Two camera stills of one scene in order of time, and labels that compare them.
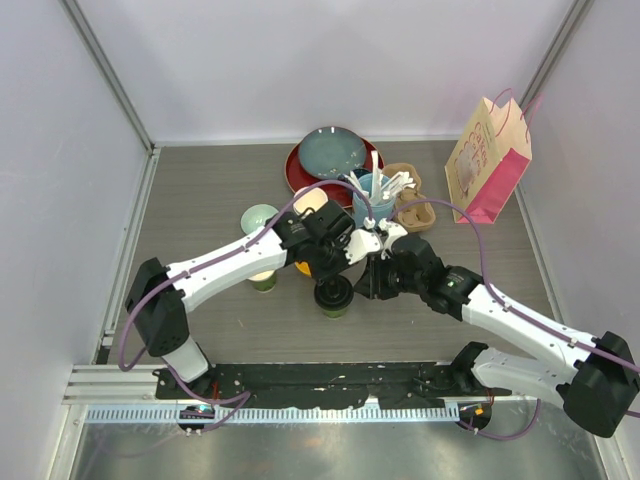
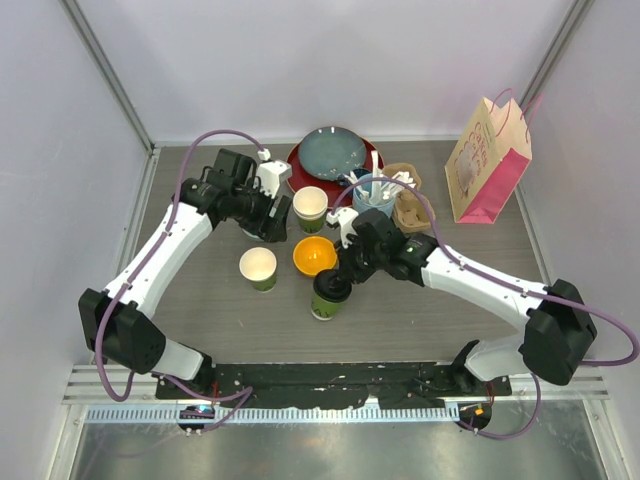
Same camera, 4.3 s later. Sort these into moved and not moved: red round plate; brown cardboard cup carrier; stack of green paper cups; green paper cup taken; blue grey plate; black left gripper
Moved: black left gripper; green paper cup taken
Not moved: red round plate; brown cardboard cup carrier; stack of green paper cups; blue grey plate
